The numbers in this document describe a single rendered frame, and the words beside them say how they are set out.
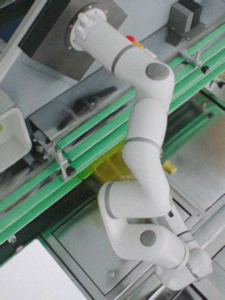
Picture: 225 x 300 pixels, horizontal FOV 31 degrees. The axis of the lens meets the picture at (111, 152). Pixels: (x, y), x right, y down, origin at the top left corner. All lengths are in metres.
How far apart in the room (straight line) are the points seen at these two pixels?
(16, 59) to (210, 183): 0.84
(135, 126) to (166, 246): 0.28
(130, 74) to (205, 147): 0.71
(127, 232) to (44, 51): 0.51
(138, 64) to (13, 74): 0.37
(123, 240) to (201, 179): 0.69
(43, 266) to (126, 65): 0.72
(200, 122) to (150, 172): 0.89
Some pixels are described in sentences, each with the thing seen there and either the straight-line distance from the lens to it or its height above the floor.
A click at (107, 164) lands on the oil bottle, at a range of 1.35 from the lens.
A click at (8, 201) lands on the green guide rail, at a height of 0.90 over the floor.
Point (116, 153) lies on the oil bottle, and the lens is 1.37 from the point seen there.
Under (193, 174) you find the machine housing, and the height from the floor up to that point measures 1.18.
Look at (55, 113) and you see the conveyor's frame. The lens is 1.31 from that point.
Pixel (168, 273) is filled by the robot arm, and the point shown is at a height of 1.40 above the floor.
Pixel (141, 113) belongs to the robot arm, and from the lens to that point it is 0.92.
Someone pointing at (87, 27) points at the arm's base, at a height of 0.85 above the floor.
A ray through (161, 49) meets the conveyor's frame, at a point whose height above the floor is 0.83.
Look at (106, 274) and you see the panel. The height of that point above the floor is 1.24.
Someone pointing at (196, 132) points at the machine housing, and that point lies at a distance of 1.67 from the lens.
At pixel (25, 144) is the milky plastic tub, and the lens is 1.28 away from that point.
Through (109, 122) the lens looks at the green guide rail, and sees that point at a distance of 1.30.
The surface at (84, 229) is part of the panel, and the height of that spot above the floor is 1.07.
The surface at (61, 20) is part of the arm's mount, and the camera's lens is 1.08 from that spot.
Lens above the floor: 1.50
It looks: 23 degrees down
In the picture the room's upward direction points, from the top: 134 degrees clockwise
